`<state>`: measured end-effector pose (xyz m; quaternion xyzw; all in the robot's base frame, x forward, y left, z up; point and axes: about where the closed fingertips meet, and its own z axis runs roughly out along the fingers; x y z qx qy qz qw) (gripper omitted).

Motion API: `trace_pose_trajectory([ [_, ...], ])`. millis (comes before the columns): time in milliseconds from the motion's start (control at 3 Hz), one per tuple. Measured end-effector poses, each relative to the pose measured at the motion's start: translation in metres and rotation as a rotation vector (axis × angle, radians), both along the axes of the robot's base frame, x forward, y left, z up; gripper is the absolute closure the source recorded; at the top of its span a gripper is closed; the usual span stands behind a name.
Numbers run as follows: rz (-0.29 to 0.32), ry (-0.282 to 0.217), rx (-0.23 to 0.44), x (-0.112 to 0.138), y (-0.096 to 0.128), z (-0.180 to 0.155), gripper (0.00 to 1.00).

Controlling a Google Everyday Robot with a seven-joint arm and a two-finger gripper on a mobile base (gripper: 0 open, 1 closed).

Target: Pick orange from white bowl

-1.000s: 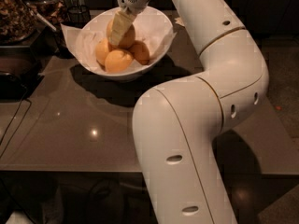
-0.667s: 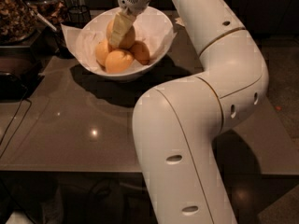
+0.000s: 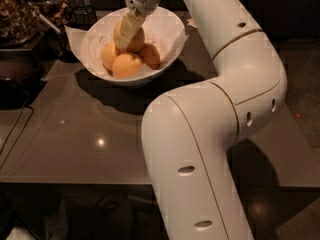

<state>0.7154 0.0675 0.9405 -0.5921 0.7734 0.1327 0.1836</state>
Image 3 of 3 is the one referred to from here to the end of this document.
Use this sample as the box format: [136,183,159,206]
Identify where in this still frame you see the white scoop handle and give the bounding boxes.
[31,9,61,34]

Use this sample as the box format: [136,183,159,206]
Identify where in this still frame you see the white paper bowl liner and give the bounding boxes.
[64,8,190,80]

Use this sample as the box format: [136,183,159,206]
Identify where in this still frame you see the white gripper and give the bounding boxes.
[115,0,161,52]

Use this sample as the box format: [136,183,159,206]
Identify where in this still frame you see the glass jar of snacks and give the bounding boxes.
[0,0,38,48]

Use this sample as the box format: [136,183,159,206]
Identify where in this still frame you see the black cable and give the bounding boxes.
[0,83,36,172]

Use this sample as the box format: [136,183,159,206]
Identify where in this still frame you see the black appliance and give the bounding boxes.
[0,49,48,109]

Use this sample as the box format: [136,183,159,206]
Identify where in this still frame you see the orange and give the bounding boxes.
[102,41,120,71]
[112,52,143,79]
[138,43,160,70]
[113,18,145,52]

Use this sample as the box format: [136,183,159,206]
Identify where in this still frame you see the folded paper napkins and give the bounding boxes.
[187,18,197,29]

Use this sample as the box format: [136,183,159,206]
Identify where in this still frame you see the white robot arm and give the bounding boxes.
[141,0,287,240]

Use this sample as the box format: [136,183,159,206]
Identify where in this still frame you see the black wire basket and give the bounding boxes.
[72,5,97,30]

